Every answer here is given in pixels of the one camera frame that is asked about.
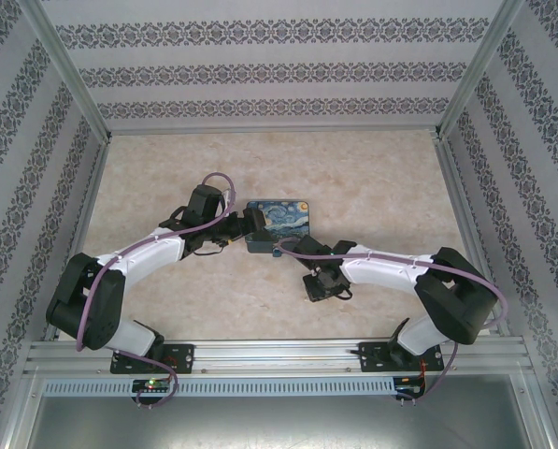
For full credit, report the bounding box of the aluminium table side rail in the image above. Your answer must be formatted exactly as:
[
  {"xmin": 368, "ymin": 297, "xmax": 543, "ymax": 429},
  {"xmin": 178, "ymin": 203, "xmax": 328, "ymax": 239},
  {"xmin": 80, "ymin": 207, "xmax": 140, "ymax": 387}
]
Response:
[
  {"xmin": 435, "ymin": 137, "xmax": 512, "ymax": 339},
  {"xmin": 42, "ymin": 138, "xmax": 116, "ymax": 342}
]

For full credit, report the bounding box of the thin black left camera cable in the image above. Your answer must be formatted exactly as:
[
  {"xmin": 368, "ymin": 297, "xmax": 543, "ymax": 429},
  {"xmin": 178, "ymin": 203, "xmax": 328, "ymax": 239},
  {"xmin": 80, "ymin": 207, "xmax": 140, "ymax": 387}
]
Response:
[{"xmin": 190, "ymin": 241, "xmax": 229, "ymax": 258}]

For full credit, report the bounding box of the aluminium frame post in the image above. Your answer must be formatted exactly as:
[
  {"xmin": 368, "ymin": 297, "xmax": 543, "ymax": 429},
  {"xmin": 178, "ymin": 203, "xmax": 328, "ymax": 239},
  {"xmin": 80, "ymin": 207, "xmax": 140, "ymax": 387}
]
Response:
[
  {"xmin": 433, "ymin": 0, "xmax": 526, "ymax": 139},
  {"xmin": 23, "ymin": 0, "xmax": 115, "ymax": 142}
]

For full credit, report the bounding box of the aluminium table rear rail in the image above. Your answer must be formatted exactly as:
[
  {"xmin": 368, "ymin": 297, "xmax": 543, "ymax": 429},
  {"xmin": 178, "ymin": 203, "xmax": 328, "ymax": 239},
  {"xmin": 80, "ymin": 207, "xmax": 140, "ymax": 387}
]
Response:
[{"xmin": 107, "ymin": 126, "xmax": 441, "ymax": 138}]

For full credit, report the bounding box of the starry night painted box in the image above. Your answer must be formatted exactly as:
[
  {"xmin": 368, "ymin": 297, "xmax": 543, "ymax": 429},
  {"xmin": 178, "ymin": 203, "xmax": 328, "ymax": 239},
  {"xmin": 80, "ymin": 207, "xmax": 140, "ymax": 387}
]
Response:
[{"xmin": 243, "ymin": 197, "xmax": 314, "ymax": 256}]

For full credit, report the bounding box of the grey sheet metal panel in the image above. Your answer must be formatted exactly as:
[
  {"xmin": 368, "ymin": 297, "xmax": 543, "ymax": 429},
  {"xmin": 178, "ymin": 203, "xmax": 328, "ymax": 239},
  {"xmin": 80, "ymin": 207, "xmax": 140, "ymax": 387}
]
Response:
[{"xmin": 7, "ymin": 395, "xmax": 553, "ymax": 449}]

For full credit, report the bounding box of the aluminium mounting rail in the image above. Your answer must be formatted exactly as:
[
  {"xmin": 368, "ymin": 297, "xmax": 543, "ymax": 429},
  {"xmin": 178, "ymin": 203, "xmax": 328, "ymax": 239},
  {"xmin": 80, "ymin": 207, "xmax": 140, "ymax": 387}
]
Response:
[{"xmin": 23, "ymin": 340, "xmax": 536, "ymax": 376}]

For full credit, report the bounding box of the grey slotted cable duct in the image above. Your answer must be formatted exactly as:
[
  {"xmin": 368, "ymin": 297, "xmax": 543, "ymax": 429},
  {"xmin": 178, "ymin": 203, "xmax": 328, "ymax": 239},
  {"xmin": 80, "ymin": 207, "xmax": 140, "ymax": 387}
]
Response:
[{"xmin": 42, "ymin": 377, "xmax": 397, "ymax": 397}]

